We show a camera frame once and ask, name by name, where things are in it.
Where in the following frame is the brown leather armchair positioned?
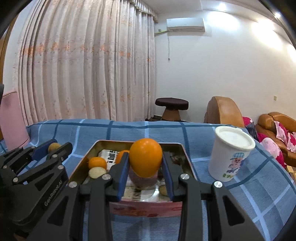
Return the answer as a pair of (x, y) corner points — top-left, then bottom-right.
(204, 96), (245, 128)

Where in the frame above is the pink metal tin box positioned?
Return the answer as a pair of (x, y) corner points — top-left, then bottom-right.
(69, 140), (196, 217)

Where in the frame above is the large round orange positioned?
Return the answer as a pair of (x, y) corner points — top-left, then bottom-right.
(115, 150), (130, 164)

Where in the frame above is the brown leather sofa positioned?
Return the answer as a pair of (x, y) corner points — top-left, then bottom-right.
(255, 112), (295, 167)

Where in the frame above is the purple beetroot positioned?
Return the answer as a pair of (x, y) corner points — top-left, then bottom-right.
(129, 167), (158, 189)

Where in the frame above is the oval orange citrus fruit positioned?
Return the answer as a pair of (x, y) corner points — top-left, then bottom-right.
(129, 138), (163, 178)

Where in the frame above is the small yellow kumquat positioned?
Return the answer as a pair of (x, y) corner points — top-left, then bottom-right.
(159, 185), (168, 197)

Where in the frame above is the pink cylindrical appliance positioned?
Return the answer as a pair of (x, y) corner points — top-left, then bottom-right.
(1, 91), (30, 151)

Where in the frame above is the blue plaid tablecloth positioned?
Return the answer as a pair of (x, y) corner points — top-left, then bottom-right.
(0, 118), (295, 241)

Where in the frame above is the white air conditioner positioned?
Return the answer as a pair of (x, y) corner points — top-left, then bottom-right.
(166, 18), (205, 32)

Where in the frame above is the white paper cup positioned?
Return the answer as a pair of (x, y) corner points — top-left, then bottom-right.
(208, 126), (255, 182)

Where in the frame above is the pink floral curtain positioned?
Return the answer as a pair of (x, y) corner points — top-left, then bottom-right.
(13, 1), (158, 125)

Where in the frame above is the small orange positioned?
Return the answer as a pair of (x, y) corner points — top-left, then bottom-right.
(88, 157), (107, 169)

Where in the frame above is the dark round stool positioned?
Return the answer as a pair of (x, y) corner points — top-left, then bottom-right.
(155, 97), (189, 121)

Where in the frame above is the pink floral blanket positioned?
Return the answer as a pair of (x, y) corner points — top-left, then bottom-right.
(243, 114), (295, 168)

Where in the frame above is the small brown longan fruit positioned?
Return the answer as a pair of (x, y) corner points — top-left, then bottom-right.
(48, 143), (61, 153)

